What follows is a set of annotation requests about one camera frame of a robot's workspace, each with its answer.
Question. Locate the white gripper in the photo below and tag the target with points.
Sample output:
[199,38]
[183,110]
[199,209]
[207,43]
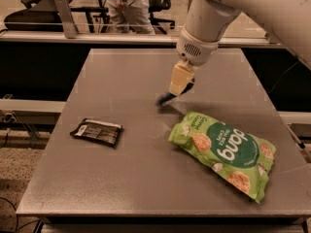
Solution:
[196,49]

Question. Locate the blue rxbar blueberry bar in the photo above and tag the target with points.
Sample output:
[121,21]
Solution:
[167,97]

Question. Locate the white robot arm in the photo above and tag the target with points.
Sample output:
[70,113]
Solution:
[288,22]

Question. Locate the green rice chip bag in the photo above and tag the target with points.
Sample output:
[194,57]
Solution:
[242,159]

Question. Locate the black office chair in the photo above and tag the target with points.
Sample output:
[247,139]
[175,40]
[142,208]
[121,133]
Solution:
[158,6]

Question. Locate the person in grey trousers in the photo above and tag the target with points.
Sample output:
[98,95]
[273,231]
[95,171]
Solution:
[130,15]

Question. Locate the black snack bar wrapper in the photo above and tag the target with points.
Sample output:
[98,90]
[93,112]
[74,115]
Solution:
[98,131]

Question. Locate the dark desk in background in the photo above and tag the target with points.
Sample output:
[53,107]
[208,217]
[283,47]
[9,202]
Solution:
[41,16]

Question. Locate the grey metal bracket left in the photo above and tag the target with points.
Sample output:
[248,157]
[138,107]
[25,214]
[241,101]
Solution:
[69,28]

